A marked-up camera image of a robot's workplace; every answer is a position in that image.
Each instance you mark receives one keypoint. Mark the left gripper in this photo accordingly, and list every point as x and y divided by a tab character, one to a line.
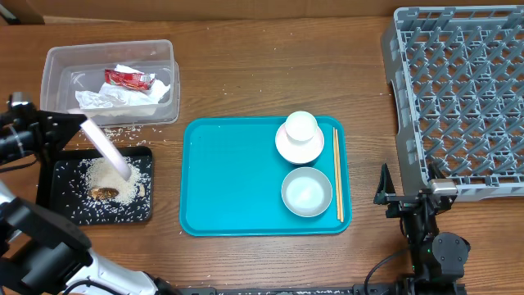
52	136

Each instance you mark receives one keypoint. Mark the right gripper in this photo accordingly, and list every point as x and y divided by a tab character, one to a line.
400	203

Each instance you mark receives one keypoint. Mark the white rice pile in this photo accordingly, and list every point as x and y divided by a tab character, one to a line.
100	174

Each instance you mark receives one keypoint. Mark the large white plate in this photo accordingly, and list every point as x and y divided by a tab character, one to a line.
103	145

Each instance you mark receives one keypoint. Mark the brown food scrap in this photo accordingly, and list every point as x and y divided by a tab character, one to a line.
103	193

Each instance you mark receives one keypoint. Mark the white napkin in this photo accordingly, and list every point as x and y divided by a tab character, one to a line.
115	96

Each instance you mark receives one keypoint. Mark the red snack wrapper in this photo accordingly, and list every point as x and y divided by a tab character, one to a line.
135	81

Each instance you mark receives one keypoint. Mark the grey bowl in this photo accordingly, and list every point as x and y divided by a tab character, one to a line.
306	192

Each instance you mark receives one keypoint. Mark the white cup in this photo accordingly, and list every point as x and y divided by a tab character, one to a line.
301	126

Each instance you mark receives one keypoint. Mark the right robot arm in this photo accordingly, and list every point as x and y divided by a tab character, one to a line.
438	258

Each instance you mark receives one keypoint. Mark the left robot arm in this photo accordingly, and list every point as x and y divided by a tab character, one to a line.
58	258

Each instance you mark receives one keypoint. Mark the grey dishwasher rack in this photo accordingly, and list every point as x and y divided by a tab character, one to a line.
457	77

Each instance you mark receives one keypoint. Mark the black tray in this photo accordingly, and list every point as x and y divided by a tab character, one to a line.
69	193

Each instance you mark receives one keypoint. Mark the right wooden chopstick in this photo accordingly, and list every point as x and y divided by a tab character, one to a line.
340	184

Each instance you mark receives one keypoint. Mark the wooden chopstick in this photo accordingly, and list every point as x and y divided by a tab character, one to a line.
340	184
337	172

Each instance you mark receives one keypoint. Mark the left wooden chopstick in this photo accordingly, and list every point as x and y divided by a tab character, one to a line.
337	172

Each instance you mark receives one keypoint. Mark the clear plastic bin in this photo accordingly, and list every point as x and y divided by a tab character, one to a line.
82	67

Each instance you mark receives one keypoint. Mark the teal serving tray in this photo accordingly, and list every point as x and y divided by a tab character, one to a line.
231	181

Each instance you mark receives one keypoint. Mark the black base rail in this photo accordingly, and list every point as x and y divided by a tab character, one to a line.
356	289

